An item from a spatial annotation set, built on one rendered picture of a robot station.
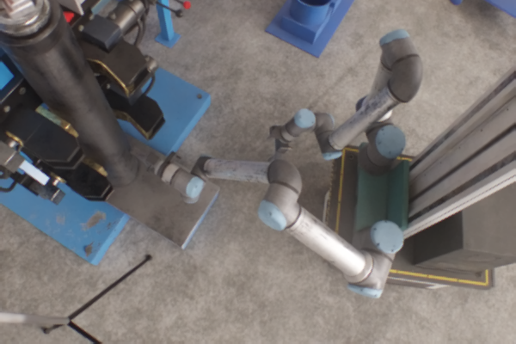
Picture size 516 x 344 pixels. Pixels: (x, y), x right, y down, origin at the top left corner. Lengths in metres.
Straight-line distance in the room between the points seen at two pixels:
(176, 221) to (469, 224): 1.48
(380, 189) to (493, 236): 0.62
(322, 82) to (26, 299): 2.26
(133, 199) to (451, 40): 2.59
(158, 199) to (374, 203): 1.18
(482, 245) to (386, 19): 2.06
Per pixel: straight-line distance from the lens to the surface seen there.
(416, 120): 3.09
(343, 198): 2.35
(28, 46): 1.41
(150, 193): 2.49
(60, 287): 2.67
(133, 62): 1.85
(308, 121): 1.96
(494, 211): 2.06
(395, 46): 1.67
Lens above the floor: 2.50
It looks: 66 degrees down
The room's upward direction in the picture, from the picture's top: 13 degrees clockwise
